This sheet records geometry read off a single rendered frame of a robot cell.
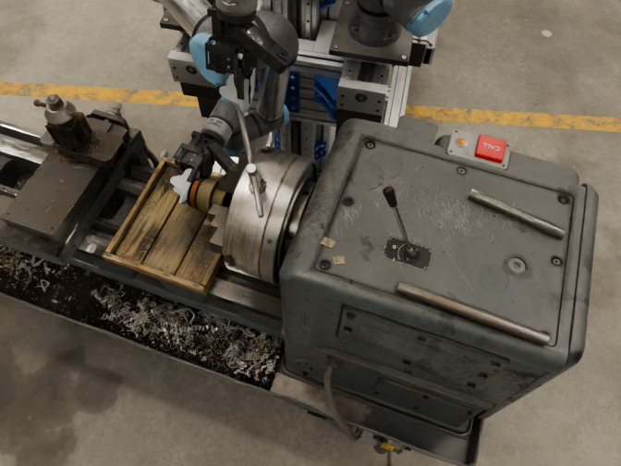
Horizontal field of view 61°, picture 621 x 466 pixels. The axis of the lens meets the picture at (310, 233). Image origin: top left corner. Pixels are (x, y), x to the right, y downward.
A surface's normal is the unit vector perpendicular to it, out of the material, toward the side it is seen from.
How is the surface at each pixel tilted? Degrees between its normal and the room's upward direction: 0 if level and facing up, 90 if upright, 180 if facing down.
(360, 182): 0
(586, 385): 0
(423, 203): 0
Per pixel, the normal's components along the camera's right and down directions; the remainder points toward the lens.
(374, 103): -0.21, 0.85
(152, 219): 0.01, -0.49
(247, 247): -0.29, 0.47
